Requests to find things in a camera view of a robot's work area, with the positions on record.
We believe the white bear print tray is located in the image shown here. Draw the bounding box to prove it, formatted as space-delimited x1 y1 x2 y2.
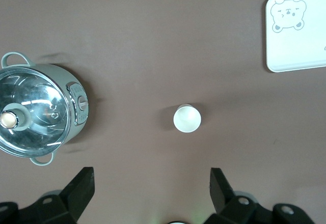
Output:
264 0 326 73

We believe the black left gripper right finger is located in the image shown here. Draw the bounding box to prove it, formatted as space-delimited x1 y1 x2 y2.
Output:
203 167 315 224

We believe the sage green electric pot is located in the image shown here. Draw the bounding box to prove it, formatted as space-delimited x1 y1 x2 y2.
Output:
0 51 90 165

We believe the brown table cover mat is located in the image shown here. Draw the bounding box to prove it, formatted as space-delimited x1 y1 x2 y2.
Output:
0 0 326 224

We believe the glass pot lid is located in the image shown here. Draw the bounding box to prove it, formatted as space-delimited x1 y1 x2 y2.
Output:
0 67 74 157

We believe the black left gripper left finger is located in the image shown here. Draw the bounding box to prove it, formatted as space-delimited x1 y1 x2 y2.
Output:
0 166 96 224

